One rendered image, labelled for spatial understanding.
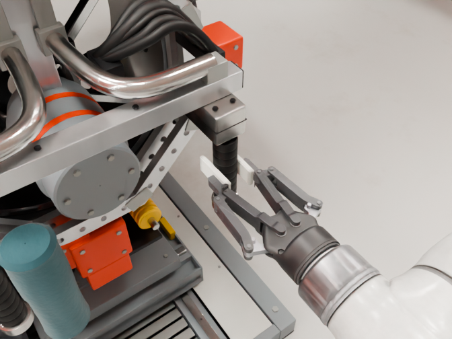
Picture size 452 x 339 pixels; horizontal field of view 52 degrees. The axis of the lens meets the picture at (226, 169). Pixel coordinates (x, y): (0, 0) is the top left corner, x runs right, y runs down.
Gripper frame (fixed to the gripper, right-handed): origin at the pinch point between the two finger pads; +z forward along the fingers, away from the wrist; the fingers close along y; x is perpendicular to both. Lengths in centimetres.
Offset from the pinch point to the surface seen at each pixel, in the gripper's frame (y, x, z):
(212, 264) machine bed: 14, -75, 26
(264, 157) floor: 61, -83, 59
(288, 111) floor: 88, -83, 75
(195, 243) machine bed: 14, -75, 36
